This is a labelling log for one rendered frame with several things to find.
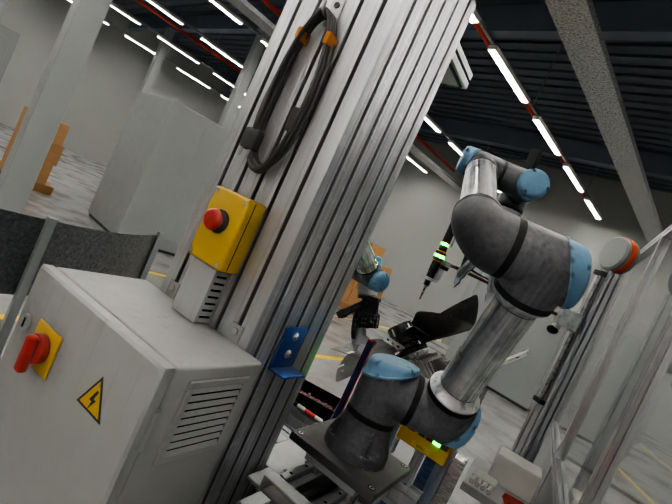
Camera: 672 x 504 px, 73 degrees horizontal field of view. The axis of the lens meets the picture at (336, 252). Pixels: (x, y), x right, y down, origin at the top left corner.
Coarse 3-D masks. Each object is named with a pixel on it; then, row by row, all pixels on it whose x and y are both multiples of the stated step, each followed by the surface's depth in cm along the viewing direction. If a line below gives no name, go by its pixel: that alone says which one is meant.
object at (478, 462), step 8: (472, 464) 180; (480, 464) 184; (488, 464) 188; (472, 472) 172; (464, 480) 162; (464, 488) 160; (472, 488) 159; (496, 488) 168; (504, 488) 171; (472, 496) 158; (480, 496) 157; (488, 496) 158; (496, 496) 160; (512, 496) 167
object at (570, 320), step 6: (558, 312) 191; (564, 312) 188; (570, 312) 188; (552, 318) 193; (558, 318) 189; (564, 318) 188; (570, 318) 189; (576, 318) 189; (582, 318) 191; (564, 324) 189; (570, 324) 189; (576, 324) 189; (570, 330) 193; (576, 330) 191
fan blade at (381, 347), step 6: (378, 342) 182; (384, 342) 184; (336, 348) 176; (342, 348) 175; (348, 348) 174; (360, 348) 174; (372, 348) 175; (378, 348) 177; (384, 348) 178; (390, 348) 179; (354, 354) 167; (372, 354) 169; (390, 354) 175
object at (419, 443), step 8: (400, 432) 138; (408, 432) 137; (416, 432) 136; (408, 440) 137; (416, 440) 136; (424, 440) 135; (416, 448) 135; (424, 448) 134; (432, 448) 134; (432, 456) 133; (440, 456) 132; (448, 456) 132; (440, 464) 132
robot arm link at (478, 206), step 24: (456, 168) 114; (480, 168) 102; (504, 168) 111; (480, 192) 89; (456, 216) 84; (480, 216) 79; (504, 216) 78; (456, 240) 84; (480, 240) 78; (504, 240) 76; (480, 264) 79
